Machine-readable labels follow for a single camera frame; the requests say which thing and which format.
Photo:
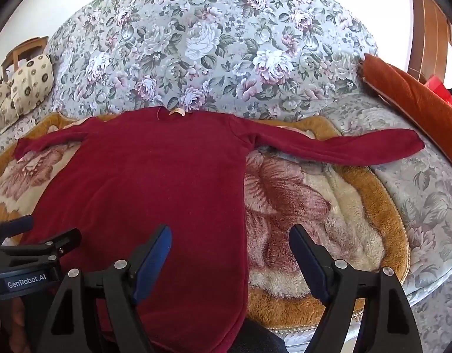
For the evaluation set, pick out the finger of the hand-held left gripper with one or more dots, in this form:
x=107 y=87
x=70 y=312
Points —
x=45 y=244
x=14 y=224

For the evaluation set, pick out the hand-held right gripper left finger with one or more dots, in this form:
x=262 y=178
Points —
x=156 y=253

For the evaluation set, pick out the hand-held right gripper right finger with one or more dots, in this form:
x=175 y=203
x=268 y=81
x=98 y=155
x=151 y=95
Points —
x=307 y=261

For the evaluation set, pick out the dark red long-sleeved sweater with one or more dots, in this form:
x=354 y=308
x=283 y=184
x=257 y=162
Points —
x=156 y=176

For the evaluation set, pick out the person's left hand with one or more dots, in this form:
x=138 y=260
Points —
x=11 y=320

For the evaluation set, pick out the plush orange-bordered floral blanket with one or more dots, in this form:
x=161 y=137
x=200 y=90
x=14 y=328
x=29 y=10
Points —
x=303 y=198

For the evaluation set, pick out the person's dark trousers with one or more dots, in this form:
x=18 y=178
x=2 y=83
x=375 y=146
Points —
x=255 y=338

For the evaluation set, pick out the wooden chair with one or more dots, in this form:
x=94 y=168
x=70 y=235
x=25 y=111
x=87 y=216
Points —
x=23 y=49

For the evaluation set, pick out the orange velvet cushion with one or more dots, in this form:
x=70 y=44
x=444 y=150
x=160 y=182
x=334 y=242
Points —
x=413 y=95

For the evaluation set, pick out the floral fabric sofa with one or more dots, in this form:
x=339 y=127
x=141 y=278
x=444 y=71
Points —
x=211 y=44

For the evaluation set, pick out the red bag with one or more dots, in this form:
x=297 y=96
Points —
x=439 y=88

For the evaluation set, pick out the wooden door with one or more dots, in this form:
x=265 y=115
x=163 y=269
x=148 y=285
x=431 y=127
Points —
x=430 y=25

